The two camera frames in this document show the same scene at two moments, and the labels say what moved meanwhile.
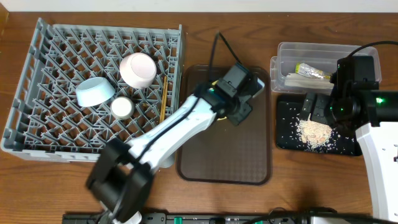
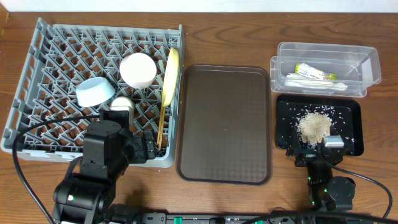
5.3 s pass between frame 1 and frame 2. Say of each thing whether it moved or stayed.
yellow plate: moved
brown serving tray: stayed
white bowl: stayed
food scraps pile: stayed
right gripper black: moved
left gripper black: moved
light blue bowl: stayed
